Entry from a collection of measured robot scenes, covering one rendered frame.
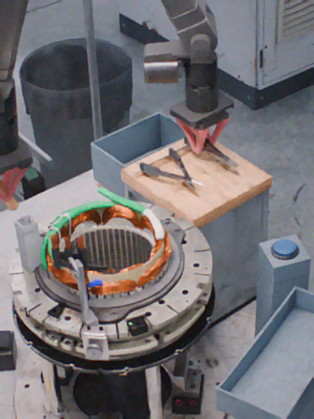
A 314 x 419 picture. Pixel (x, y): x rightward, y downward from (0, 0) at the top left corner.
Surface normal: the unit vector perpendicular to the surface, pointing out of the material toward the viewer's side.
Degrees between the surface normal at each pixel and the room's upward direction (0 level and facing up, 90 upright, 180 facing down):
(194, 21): 95
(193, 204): 0
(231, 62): 89
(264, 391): 0
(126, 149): 90
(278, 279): 90
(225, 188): 0
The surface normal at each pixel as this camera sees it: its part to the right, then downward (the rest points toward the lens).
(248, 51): -0.80, 0.39
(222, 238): 0.62, 0.45
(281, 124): -0.04, -0.79
